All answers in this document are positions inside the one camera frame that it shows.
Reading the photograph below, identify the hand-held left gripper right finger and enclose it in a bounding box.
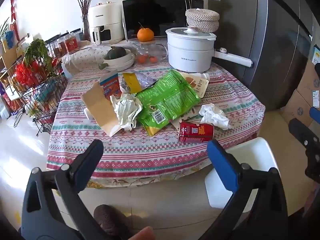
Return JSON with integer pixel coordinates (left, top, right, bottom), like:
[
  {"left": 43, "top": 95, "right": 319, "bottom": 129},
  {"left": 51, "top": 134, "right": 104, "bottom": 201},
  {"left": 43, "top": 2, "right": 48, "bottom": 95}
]
[{"left": 200, "top": 139, "right": 295, "bottom": 240}]

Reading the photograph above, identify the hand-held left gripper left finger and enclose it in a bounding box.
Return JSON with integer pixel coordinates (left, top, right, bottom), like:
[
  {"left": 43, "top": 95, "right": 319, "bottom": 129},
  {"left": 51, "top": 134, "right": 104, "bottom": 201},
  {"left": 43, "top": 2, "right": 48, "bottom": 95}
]
[{"left": 21, "top": 139, "right": 104, "bottom": 240}]

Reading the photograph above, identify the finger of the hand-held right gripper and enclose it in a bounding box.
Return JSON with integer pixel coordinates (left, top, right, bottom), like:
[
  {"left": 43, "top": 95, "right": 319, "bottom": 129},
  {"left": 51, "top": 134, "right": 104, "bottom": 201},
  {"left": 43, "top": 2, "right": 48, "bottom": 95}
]
[
  {"left": 309, "top": 106, "right": 320, "bottom": 125},
  {"left": 288, "top": 118, "right": 320, "bottom": 180}
]

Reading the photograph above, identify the red drink can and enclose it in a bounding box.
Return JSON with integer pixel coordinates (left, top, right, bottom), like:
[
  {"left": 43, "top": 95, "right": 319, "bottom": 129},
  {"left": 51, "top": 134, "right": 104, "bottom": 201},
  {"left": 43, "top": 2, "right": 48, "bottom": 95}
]
[{"left": 178, "top": 121, "right": 215, "bottom": 142}]

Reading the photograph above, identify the white tissue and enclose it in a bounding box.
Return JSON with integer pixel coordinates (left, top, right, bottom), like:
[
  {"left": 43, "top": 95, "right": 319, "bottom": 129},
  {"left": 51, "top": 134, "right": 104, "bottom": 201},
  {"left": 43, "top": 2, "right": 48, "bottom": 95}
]
[{"left": 199, "top": 103, "right": 230, "bottom": 130}]

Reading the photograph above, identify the cardboard carton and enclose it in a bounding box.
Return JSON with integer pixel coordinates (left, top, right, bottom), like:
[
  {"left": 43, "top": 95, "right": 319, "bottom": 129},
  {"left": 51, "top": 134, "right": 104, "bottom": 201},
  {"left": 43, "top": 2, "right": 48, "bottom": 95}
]
[{"left": 80, "top": 70, "right": 123, "bottom": 137}]

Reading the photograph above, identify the white paper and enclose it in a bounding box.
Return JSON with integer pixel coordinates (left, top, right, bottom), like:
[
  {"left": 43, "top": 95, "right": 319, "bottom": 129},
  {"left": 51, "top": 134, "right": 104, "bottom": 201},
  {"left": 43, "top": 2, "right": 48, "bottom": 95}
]
[{"left": 111, "top": 93, "right": 143, "bottom": 131}]

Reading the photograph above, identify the green snack bag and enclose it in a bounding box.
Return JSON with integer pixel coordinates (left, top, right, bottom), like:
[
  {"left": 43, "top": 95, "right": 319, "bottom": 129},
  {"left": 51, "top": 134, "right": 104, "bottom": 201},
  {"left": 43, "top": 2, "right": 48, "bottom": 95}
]
[{"left": 135, "top": 69, "right": 202, "bottom": 137}]

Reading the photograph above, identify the person's left hand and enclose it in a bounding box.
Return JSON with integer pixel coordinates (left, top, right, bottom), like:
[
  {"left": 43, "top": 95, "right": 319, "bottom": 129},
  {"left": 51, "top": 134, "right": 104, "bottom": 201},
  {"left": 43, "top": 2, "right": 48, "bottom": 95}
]
[{"left": 125, "top": 226, "right": 155, "bottom": 240}]

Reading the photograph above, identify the brown cardboard box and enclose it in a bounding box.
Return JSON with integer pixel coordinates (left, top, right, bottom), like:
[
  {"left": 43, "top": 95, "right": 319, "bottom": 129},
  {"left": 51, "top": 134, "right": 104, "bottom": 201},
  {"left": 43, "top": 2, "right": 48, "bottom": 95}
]
[
  {"left": 279, "top": 87, "right": 320, "bottom": 131},
  {"left": 296, "top": 59, "right": 320, "bottom": 98}
]

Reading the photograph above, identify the patterned striped tablecloth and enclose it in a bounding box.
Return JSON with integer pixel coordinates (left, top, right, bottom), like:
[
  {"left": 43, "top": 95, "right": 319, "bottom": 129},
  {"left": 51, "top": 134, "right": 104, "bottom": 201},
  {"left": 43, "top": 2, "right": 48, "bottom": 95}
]
[{"left": 47, "top": 39, "right": 266, "bottom": 188}]

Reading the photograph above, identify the brown fuzzy slipper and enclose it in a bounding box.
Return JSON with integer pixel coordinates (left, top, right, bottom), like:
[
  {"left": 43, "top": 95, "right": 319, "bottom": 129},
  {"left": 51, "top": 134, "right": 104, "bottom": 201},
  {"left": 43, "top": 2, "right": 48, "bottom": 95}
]
[{"left": 93, "top": 204, "right": 132, "bottom": 240}]

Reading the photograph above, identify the box with blue yellow label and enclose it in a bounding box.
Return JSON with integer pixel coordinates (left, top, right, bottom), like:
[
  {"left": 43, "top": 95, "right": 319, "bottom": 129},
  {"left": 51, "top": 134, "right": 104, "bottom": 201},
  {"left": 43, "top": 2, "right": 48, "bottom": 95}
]
[{"left": 309, "top": 44, "right": 320, "bottom": 66}]

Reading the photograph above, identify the cream pouch with orange print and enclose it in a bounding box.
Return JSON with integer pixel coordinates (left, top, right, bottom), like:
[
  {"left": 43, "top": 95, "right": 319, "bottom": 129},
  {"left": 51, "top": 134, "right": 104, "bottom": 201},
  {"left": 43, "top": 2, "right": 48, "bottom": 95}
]
[{"left": 179, "top": 71, "right": 210, "bottom": 98}]

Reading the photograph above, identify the grey refrigerator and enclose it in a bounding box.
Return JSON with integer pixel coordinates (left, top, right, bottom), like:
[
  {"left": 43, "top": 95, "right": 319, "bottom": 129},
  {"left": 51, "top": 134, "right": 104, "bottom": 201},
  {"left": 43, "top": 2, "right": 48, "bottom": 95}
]
[{"left": 207, "top": 0, "right": 314, "bottom": 111}]

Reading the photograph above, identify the yellow packet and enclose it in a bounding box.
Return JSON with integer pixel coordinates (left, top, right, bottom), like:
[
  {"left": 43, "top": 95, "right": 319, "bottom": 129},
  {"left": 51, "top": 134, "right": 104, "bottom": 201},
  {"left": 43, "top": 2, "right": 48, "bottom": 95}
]
[{"left": 122, "top": 72, "right": 142, "bottom": 94}]

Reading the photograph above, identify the clear plastic wrapper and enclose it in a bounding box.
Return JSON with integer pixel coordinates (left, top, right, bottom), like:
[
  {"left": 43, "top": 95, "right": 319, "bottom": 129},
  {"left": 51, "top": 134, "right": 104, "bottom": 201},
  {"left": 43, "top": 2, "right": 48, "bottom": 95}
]
[{"left": 137, "top": 74, "right": 157, "bottom": 89}]

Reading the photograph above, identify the white floral cloth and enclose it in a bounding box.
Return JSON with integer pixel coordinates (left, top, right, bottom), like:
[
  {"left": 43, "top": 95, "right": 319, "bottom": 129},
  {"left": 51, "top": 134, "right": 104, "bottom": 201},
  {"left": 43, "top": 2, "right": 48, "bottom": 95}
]
[{"left": 61, "top": 45, "right": 114, "bottom": 75}]

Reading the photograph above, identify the red plastic bag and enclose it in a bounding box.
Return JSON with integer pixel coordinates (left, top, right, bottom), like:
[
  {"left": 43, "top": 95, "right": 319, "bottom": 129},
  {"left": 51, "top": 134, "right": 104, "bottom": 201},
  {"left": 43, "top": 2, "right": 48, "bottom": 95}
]
[{"left": 14, "top": 62, "right": 48, "bottom": 88}]

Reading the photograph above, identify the white bowl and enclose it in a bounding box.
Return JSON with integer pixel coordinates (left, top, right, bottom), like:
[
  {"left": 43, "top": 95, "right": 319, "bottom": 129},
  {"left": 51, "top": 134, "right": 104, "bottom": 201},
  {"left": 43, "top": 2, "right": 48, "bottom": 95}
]
[{"left": 103, "top": 49, "right": 136, "bottom": 72}]

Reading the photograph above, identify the white electric cooking pot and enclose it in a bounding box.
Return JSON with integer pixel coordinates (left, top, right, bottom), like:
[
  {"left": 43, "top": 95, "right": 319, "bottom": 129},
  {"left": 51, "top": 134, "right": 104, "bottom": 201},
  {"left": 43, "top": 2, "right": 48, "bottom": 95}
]
[{"left": 165, "top": 26, "right": 253, "bottom": 73}]

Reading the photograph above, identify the dark green squash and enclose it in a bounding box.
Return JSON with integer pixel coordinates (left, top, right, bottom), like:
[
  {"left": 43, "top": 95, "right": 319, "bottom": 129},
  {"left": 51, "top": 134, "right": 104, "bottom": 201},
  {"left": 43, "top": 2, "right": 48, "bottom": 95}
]
[{"left": 107, "top": 46, "right": 127, "bottom": 60}]

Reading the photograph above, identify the green leafy vegetable bunch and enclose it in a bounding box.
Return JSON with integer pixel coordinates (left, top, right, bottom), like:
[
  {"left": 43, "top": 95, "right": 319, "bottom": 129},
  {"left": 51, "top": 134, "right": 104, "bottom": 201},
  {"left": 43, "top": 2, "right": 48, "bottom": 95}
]
[{"left": 23, "top": 38, "right": 55, "bottom": 75}]

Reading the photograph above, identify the glass teapot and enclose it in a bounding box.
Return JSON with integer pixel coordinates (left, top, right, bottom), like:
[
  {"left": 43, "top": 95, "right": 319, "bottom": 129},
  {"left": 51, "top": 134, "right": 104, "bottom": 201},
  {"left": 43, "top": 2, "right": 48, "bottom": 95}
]
[{"left": 132, "top": 40, "right": 168, "bottom": 65}]

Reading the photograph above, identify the large orange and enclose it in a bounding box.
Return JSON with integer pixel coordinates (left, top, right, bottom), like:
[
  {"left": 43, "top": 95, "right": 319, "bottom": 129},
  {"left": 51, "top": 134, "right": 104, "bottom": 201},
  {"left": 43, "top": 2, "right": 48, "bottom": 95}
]
[{"left": 137, "top": 23, "right": 154, "bottom": 42}]

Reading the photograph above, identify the woven lidded basket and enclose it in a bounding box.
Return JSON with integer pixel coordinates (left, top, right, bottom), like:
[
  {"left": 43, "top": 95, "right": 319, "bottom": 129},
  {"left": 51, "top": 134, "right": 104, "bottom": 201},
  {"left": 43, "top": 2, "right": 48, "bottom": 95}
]
[{"left": 185, "top": 8, "right": 220, "bottom": 33}]

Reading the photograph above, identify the white air fryer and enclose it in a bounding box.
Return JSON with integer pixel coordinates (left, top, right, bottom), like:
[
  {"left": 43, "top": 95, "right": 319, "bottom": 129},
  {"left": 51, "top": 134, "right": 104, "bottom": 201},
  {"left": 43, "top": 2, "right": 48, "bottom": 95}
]
[{"left": 88, "top": 2, "right": 125, "bottom": 44}]

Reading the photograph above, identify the glass vase with twigs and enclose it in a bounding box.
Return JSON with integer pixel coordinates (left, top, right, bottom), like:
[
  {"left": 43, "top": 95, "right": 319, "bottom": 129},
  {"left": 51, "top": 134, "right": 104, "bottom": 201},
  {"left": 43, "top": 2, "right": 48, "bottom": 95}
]
[{"left": 72, "top": 0, "right": 98, "bottom": 42}]

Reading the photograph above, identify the blue packet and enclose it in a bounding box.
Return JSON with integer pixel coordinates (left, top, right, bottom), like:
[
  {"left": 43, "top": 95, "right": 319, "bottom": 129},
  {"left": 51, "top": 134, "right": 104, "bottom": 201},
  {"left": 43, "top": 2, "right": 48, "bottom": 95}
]
[{"left": 3, "top": 29, "right": 15, "bottom": 48}]

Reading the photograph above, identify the microwave oven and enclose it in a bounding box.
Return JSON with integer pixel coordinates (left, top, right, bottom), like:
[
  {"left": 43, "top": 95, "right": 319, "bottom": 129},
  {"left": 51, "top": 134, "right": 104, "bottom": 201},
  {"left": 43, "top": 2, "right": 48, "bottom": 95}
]
[{"left": 122, "top": 0, "right": 208, "bottom": 42}]

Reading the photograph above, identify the green potted plant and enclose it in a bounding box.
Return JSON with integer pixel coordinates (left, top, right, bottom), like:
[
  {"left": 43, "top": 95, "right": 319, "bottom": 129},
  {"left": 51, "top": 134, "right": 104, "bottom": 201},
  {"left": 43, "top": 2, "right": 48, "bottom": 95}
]
[{"left": 0, "top": 17, "right": 10, "bottom": 41}]

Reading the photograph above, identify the black wire rack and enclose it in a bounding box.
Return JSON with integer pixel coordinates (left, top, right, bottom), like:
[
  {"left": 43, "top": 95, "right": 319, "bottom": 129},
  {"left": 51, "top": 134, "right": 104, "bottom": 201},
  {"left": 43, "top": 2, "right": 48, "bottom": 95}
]
[{"left": 11, "top": 39, "right": 72, "bottom": 137}]

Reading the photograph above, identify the red wall decoration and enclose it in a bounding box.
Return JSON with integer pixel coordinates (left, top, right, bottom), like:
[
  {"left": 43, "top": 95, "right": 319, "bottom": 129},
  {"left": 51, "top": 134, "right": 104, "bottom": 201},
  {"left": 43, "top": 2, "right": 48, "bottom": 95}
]
[{"left": 9, "top": 0, "right": 21, "bottom": 38}]

